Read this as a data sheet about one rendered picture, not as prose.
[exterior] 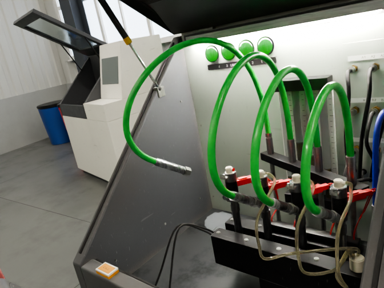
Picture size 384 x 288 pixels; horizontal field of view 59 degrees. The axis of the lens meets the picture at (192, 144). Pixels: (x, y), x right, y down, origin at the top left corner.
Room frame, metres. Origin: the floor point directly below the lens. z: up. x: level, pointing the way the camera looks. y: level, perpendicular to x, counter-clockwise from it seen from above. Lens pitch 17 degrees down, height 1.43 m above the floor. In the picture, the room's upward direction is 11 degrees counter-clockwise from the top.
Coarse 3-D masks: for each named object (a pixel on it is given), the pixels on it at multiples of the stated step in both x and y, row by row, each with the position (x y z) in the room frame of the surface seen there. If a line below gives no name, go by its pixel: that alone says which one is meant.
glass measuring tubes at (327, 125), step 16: (288, 80) 0.87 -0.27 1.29; (320, 80) 0.81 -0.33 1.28; (288, 96) 0.90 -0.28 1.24; (304, 96) 0.87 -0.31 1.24; (304, 112) 0.87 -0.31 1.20; (304, 128) 0.87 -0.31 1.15; (320, 128) 0.85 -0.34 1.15; (336, 144) 0.83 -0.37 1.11; (336, 160) 0.82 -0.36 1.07; (288, 176) 0.89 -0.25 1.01; (288, 192) 0.90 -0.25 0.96
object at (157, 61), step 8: (192, 40) 0.79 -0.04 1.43; (200, 40) 0.80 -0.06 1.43; (208, 40) 0.80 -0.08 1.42; (216, 40) 0.81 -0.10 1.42; (176, 48) 0.77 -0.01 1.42; (232, 48) 0.83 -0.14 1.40; (160, 56) 0.75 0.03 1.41; (168, 56) 0.76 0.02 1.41; (240, 56) 0.84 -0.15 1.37; (152, 64) 0.74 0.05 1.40; (248, 64) 0.85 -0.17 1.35; (144, 72) 0.74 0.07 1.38; (248, 72) 0.86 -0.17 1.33; (144, 80) 0.73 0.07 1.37; (256, 80) 0.86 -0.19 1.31; (136, 88) 0.72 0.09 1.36; (256, 88) 0.86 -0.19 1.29; (128, 104) 0.71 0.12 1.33; (128, 112) 0.71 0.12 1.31; (128, 120) 0.71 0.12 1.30; (128, 128) 0.71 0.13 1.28; (128, 136) 0.70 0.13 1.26; (128, 144) 0.71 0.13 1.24; (136, 152) 0.71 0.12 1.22; (152, 160) 0.72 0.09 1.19
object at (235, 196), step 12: (240, 60) 0.65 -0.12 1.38; (264, 60) 0.72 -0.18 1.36; (276, 72) 0.75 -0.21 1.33; (228, 84) 0.61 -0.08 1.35; (216, 108) 0.58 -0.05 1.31; (288, 108) 0.78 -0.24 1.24; (216, 120) 0.57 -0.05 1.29; (288, 120) 0.78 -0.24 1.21; (216, 132) 0.56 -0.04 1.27; (288, 132) 0.78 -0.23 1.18; (288, 144) 0.78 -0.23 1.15; (216, 168) 0.55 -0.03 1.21; (216, 180) 0.55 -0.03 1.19; (228, 192) 0.57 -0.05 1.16; (252, 204) 0.62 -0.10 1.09
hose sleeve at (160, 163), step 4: (160, 160) 0.73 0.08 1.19; (164, 160) 0.74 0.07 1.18; (156, 164) 0.72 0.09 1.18; (160, 164) 0.73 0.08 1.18; (164, 164) 0.73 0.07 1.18; (168, 164) 0.74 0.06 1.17; (172, 164) 0.74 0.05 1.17; (176, 164) 0.75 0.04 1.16; (164, 168) 0.74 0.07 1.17; (168, 168) 0.74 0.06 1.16; (172, 168) 0.74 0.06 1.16; (176, 168) 0.74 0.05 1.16; (180, 168) 0.75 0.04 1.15; (184, 168) 0.75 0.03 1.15; (180, 172) 0.75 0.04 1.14; (184, 172) 0.75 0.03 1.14
